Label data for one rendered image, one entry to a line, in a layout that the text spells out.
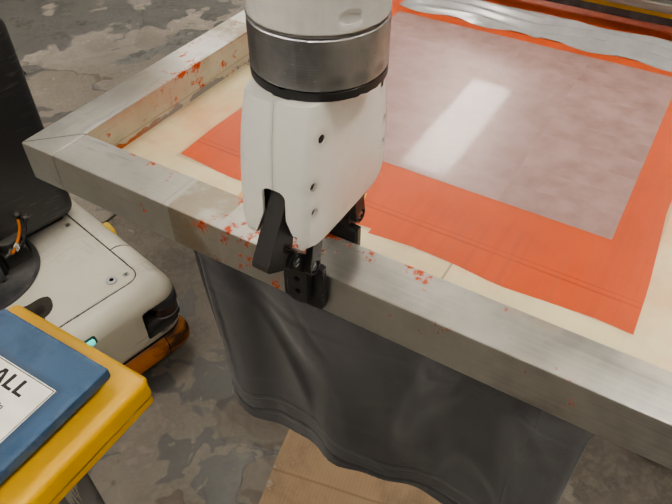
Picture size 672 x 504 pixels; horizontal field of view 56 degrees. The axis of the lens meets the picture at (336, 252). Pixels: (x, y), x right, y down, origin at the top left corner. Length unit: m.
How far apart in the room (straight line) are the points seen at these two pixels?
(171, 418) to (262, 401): 0.71
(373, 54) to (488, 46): 0.48
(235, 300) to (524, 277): 0.34
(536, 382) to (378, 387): 0.31
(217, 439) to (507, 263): 1.11
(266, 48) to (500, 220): 0.28
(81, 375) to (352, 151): 0.22
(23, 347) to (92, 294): 1.02
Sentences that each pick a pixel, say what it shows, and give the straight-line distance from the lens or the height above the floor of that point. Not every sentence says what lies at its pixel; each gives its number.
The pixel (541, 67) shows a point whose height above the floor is 0.96.
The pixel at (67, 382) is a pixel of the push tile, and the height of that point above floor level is 0.97.
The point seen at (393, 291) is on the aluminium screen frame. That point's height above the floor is 0.99.
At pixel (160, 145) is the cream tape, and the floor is 0.95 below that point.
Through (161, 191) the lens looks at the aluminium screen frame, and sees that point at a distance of 0.51.
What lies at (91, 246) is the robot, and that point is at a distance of 1.59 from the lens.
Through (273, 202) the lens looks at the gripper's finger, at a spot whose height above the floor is 1.07.
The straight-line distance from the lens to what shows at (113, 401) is 0.43.
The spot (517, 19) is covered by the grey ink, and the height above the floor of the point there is 0.96.
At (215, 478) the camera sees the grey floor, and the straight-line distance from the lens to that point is 1.47.
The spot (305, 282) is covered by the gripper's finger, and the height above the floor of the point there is 0.99.
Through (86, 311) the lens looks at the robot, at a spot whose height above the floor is 0.28.
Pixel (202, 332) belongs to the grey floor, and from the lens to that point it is 1.70.
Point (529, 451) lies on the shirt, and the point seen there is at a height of 0.75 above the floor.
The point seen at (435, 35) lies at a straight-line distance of 0.82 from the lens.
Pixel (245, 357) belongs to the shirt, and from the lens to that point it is 0.80.
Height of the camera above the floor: 1.30
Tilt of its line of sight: 44 degrees down
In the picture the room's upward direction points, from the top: straight up
